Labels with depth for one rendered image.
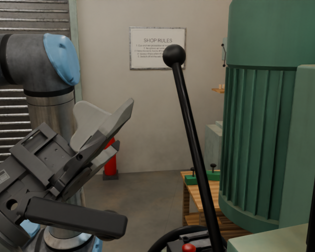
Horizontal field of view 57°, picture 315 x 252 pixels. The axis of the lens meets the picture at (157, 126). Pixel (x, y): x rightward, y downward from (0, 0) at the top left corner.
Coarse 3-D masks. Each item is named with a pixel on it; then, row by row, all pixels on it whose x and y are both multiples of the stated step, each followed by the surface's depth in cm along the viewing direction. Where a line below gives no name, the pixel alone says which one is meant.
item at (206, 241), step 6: (186, 234) 71; (192, 234) 71; (198, 234) 71; (180, 240) 67; (192, 240) 69; (198, 240) 69; (204, 240) 69; (168, 246) 66; (174, 246) 65; (180, 246) 65; (198, 246) 67
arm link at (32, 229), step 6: (24, 222) 93; (30, 222) 93; (24, 228) 90; (30, 228) 90; (36, 228) 90; (42, 228) 94; (30, 234) 88; (36, 234) 90; (42, 234) 90; (30, 240) 87; (36, 240) 88; (24, 246) 86; (30, 246) 87; (36, 246) 87
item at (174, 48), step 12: (168, 48) 42; (180, 48) 42; (168, 60) 42; (180, 60) 42; (180, 72) 42; (180, 84) 41; (180, 96) 40; (192, 120) 39; (192, 132) 38; (192, 144) 38; (192, 156) 37; (204, 168) 37; (204, 180) 36; (204, 192) 35; (204, 204) 35; (216, 228) 34; (216, 240) 33
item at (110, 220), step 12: (36, 204) 33; (48, 204) 33; (60, 204) 33; (72, 204) 34; (36, 216) 32; (48, 216) 32; (60, 216) 33; (72, 216) 33; (84, 216) 33; (96, 216) 34; (108, 216) 34; (120, 216) 34; (72, 228) 34; (84, 228) 33; (96, 228) 33; (108, 228) 33; (120, 228) 34; (108, 240) 35
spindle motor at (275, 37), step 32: (256, 0) 33; (288, 0) 31; (256, 32) 33; (288, 32) 31; (256, 64) 34; (288, 64) 32; (224, 96) 43; (256, 96) 35; (288, 96) 33; (224, 128) 42; (256, 128) 36; (288, 128) 34; (224, 160) 42; (256, 160) 37; (224, 192) 43; (256, 192) 37; (256, 224) 38
